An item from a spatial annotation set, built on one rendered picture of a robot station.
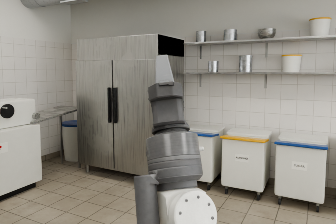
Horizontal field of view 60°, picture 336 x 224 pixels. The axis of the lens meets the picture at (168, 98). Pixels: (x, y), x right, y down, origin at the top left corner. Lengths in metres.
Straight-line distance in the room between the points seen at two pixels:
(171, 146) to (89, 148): 4.15
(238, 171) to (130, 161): 1.45
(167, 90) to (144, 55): 3.43
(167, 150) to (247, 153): 3.27
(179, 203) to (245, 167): 3.35
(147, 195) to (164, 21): 4.41
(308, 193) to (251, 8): 2.45
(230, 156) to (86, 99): 2.22
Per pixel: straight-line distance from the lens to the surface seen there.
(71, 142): 5.36
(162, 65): 0.50
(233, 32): 4.10
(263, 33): 3.97
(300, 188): 3.73
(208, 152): 3.86
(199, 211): 0.43
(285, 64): 3.92
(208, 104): 4.44
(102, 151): 4.42
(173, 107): 0.46
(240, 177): 3.81
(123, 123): 4.08
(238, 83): 4.28
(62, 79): 5.78
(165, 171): 0.45
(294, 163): 3.64
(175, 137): 0.45
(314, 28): 3.94
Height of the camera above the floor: 1.57
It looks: 5 degrees down
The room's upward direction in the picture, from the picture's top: straight up
